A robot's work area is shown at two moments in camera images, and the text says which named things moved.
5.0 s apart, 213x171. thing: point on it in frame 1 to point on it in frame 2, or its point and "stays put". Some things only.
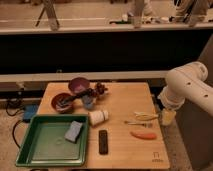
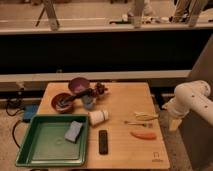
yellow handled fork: [146, 124] stays put
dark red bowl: [62, 103] stays put
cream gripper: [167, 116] to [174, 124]
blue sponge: [73, 131] stays put
